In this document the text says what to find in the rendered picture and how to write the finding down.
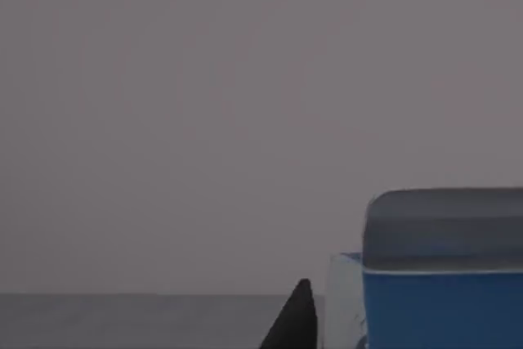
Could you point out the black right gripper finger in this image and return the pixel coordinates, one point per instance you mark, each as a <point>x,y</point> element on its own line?
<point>298,320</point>

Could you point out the blue bottle with grey cap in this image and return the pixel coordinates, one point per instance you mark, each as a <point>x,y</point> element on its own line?
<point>441,283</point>

